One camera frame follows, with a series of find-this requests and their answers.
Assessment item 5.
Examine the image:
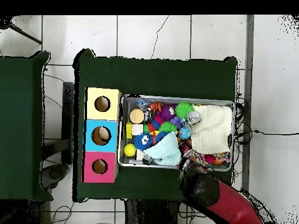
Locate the red black packet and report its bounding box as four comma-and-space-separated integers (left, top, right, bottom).
179, 142, 193, 158

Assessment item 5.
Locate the clear mesh bin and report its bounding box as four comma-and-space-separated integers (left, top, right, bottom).
118, 95, 236, 172

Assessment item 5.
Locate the wooden box with three holes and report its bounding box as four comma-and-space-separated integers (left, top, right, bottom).
82, 86, 122, 184

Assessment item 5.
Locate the round wooden disc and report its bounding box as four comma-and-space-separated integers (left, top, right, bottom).
129, 108, 145, 124

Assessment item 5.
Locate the orange tiger striped toy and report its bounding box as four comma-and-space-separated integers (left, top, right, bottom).
149, 101, 164, 113

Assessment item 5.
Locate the small green spiky ball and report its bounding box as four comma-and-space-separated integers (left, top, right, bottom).
159, 121, 178, 134

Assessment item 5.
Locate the blue fuzzy ball with eyes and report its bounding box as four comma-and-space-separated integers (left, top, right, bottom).
133, 132, 154, 151

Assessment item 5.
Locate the purple spiky ball with eyes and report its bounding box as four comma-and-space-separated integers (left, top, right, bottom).
160, 104, 178, 121

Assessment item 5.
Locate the mint green knit cloth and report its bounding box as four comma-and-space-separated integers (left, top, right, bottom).
148, 131, 182, 166

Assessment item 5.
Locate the yellow ball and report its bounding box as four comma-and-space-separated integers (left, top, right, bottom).
123, 143, 137, 157

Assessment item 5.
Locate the large green spiky ball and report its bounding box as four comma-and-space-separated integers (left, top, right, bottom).
175, 101, 195, 121

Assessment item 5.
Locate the cream waffle cloth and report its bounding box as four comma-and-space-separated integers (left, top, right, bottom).
190, 104, 233, 155

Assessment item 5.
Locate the green cloth side table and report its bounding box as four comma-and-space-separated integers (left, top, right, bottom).
0, 50, 52, 202

